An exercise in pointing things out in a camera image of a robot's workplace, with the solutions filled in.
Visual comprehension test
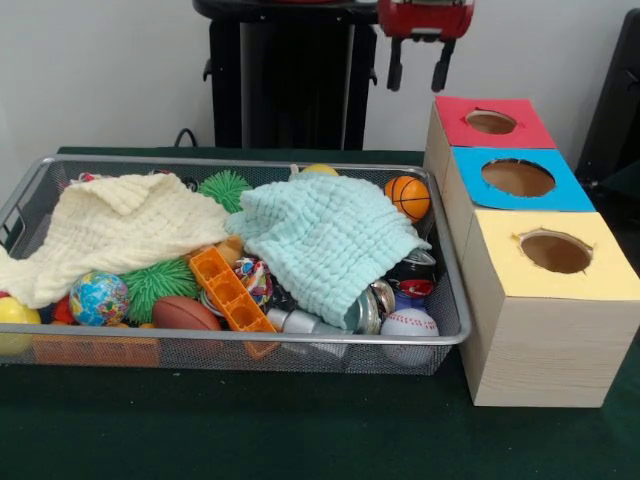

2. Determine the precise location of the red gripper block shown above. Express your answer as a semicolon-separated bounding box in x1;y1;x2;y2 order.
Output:
377;0;476;95

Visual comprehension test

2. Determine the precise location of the mint waffle cloth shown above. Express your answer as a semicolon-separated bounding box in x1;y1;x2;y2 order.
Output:
224;175;434;331

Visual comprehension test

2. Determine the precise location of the wooden box with three holes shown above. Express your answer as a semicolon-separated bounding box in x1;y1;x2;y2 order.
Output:
422;94;640;409

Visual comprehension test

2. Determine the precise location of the shallow silver mesh bin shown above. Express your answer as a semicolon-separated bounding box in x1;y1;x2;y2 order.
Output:
0;153;474;376

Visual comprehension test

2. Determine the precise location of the orange toy basketball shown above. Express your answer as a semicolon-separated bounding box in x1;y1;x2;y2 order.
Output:
383;175;432;224

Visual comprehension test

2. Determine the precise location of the black upright panel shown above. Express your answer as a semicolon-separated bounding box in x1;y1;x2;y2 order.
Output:
574;7;640;176

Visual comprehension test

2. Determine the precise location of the dark green side-table cloth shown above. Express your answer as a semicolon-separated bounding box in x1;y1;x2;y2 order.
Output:
597;159;640;204

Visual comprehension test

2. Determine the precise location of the white toy baseball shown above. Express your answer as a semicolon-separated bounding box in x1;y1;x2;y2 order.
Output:
379;307;441;369

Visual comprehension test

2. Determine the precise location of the silver metal fitting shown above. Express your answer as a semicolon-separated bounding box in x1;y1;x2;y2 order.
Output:
264;307;351;336

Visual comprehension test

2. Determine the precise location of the orange plastic building brick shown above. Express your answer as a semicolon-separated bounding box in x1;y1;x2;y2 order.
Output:
188;245;278;334

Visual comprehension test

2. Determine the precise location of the cream waffle cloth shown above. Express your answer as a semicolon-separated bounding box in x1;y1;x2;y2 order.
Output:
0;172;236;310

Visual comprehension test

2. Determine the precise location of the brown toy football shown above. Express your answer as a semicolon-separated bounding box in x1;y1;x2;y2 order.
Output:
152;295;223;332

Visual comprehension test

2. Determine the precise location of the green spiky rubber ball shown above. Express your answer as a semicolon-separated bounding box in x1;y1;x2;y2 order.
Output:
118;257;201;324

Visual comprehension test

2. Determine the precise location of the dark green table cloth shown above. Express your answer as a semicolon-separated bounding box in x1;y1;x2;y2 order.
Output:
0;145;640;480

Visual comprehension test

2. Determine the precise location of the globe print ball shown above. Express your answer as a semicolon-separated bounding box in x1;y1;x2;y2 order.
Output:
68;271;132;327

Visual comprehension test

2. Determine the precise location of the plain yellow ball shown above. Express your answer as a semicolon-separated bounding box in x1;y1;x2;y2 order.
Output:
0;295;43;357

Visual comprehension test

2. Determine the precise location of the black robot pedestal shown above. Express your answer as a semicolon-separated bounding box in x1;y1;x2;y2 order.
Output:
192;0;380;151

